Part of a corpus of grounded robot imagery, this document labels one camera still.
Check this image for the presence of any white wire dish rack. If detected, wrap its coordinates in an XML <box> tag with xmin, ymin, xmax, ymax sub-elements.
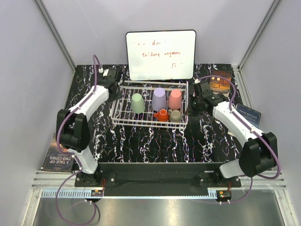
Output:
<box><xmin>110</xmin><ymin>81</ymin><xmax>189</xmax><ymax>130</ymax></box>

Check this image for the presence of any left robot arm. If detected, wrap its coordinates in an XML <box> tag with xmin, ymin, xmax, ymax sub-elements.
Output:
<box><xmin>56</xmin><ymin>68</ymin><xmax>122</xmax><ymax>186</ymax></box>

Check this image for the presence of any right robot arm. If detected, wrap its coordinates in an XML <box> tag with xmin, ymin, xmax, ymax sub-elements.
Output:
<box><xmin>190</xmin><ymin>80</ymin><xmax>279</xmax><ymax>187</ymax></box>

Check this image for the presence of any orange cover book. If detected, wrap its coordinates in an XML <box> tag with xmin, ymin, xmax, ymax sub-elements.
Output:
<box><xmin>209</xmin><ymin>69</ymin><xmax>231</xmax><ymax>97</ymax></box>

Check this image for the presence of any pink plastic cup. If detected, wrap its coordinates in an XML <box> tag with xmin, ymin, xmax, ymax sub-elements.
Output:
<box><xmin>167</xmin><ymin>89</ymin><xmax>182</xmax><ymax>110</ymax></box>

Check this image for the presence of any beige ceramic mug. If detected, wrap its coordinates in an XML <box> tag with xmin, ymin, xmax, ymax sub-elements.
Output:
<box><xmin>168</xmin><ymin>109</ymin><xmax>182</xmax><ymax>123</ymax></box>

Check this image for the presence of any green plastic cup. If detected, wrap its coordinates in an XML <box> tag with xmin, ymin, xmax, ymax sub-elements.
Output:
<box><xmin>131</xmin><ymin>93</ymin><xmax>145</xmax><ymax>114</ymax></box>

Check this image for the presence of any white whiteboard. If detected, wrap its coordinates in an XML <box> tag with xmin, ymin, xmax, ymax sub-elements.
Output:
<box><xmin>126</xmin><ymin>30</ymin><xmax>197</xmax><ymax>81</ymax></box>

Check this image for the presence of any purple plastic cup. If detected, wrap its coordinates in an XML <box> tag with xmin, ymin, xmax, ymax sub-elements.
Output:
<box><xmin>152</xmin><ymin>88</ymin><xmax>167</xmax><ymax>112</ymax></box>

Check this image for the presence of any orange ceramic mug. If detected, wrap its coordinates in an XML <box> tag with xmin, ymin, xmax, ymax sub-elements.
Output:
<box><xmin>154</xmin><ymin>109</ymin><xmax>169</xmax><ymax>122</ymax></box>

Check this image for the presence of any blue cover book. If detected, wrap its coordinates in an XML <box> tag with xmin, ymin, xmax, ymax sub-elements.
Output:
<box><xmin>233</xmin><ymin>103</ymin><xmax>261</xmax><ymax>129</ymax></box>

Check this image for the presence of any black marble mat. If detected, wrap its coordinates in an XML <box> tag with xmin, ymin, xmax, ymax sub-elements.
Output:
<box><xmin>57</xmin><ymin>63</ymin><xmax>261</xmax><ymax>163</ymax></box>

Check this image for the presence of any tale of two cities book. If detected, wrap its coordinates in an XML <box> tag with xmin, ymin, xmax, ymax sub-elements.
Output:
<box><xmin>40</xmin><ymin>134</ymin><xmax>74</xmax><ymax>172</ymax></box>

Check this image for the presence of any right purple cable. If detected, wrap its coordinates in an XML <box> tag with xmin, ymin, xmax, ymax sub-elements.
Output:
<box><xmin>194</xmin><ymin>75</ymin><xmax>281</xmax><ymax>203</ymax></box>

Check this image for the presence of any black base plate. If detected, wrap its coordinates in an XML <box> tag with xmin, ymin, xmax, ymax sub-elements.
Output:
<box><xmin>75</xmin><ymin>163</ymin><xmax>241</xmax><ymax>198</ymax></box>

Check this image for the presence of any white cable duct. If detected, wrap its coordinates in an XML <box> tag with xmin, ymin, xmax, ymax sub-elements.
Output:
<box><xmin>41</xmin><ymin>189</ymin><xmax>103</xmax><ymax>198</ymax></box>

